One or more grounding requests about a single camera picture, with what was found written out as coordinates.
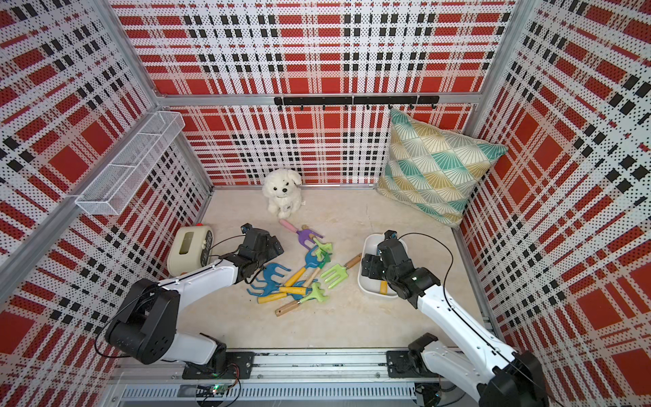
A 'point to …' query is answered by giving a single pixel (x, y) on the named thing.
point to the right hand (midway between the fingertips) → (376, 262)
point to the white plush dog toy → (282, 187)
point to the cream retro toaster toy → (189, 248)
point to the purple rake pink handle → (302, 234)
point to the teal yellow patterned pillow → (432, 171)
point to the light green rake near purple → (327, 247)
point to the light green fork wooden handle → (340, 272)
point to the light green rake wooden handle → (318, 293)
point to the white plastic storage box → (370, 285)
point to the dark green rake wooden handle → (326, 259)
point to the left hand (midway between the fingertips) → (274, 246)
